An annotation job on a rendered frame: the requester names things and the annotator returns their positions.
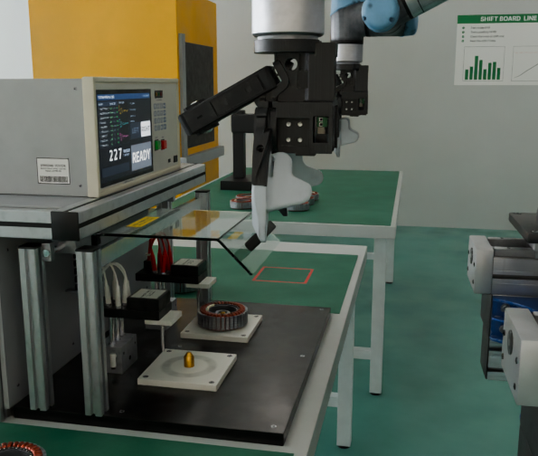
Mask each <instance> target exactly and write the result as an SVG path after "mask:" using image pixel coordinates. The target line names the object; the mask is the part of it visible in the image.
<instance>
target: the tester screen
mask: <svg viewBox="0 0 538 456"><path fill-rule="evenodd" d="M97 102H98V120H99V155H100V173H101V183H102V184H104V183H107V182H109V181H112V180H115V179H119V178H121V177H124V176H129V175H132V174H135V173H137V172H141V171H144V170H147V169H149V168H152V166H147V167H144V168H140V169H138V170H135V171H132V163H131V146H132V145H135V144H140V143H145V142H148V141H151V124H150V136H145V137H141V138H132V139H131V136H130V123H135V122H141V121H149V120H150V98H149V93H126V94H98V95H97ZM117 147H122V153H123V160H119V161H116V162H112V163H109V149H112V148H117ZM127 162H129V170H128V171H125V172H122V173H118V174H115V175H113V176H107V177H104V178H102V169H103V168H107V167H111V166H116V165H120V164H123V163H127Z"/></svg>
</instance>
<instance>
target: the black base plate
mask: <svg viewBox="0 0 538 456"><path fill-rule="evenodd" d="M176 299H177V310H180V311H182V316H181V317H180V318H179V319H178V320H177V321H176V322H175V323H174V324H173V325H172V326H171V327H170V328H169V329H168V330H165V349H166V348H167V349H179V350H190V351H202V352H213V353H224V354H235V355H237V360H236V362H235V363H234V365H233V366H232V368H231V370H230V372H229V373H228V374H227V375H226V377H225V378H224V380H223V382H222V384H221V385H220V387H219V388H218V390H217V391H216V392H213V391H203V390H193V389H183V388H173V387H163V386H152V385H138V384H137V379H138V378H139V377H140V376H141V375H142V374H143V373H144V371H145V370H146V369H147V368H148V367H149V366H150V365H151V364H152V363H153V362H154V361H155V360H156V359H157V357H158V356H159V354H161V340H160V330H158V329H146V324H145V321H144V320H143V319H131V318H124V333H130V334H137V360H136V361H135V362H134V363H133V364H132V365H131V366H130V367H129V368H128V369H127V370H126V371H125V372H124V373H123V374H113V373H107V375H108V393H109V409H108V410H107V411H106V412H104V414H103V416H101V417H99V416H95V414H93V415H92V416H90V415H85V403H84V388H83V373H82V357H81V352H80V353H79V354H78V355H76V356H75V357H74V358H73V359H72V360H71V361H69V362H68V363H67V364H66V365H64V366H63V367H62V368H60V369H59V370H58V371H57V372H55V373H54V374H53V375H52V378H53V391H54V405H53V406H50V408H49V409H48V410H47V411H40V408H38V409H37V410H31V408H30V396H29V395H27V396H26V397H25V398H23V399H22V400H21V401H20V402H18V403H17V404H16V405H14V418H20V419H29V420H37V421H46V422H55V423H71V424H79V425H88V426H97V427H106V428H114V429H123V430H131V431H141V432H157V433H165V434H174V435H183V436H192V437H200V438H209V439H217V440H226V441H235V442H251V443H259V444H268V445H277V446H284V444H285V441H286V439H287V436H288V432H289V429H290V426H291V424H292V422H293V419H294V416H295V413H296V411H297V407H298V404H299V401H300V399H301V396H302V394H303V391H304V389H305V386H306V383H307V379H308V377H309V374H310V371H311V368H312V366H313V364H314V361H315V358H316V354H317V351H318V349H319V346H320V344H321V341H322V338H323V335H324V333H325V331H326V326H327V323H328V321H329V319H330V316H331V308H323V307H309V306H295V305H281V304H267V303H252V302H239V301H234V302H237V303H240V304H242V305H244V306H246V307H247V308H248V314H250V315H262V321H261V322H260V324H259V326H258V327H257V329H256V331H255V332H254V334H253V335H252V337H251V338H250V340H249V342H248V343H241V342H229V341H217V340H205V339H193V338H181V335H180V333H181V332H182V331H183V330H184V329H185V327H186V326H187V325H188V324H189V323H190V322H191V321H192V320H193V319H194V318H195V316H196V315H197V299H183V298H176Z"/></svg>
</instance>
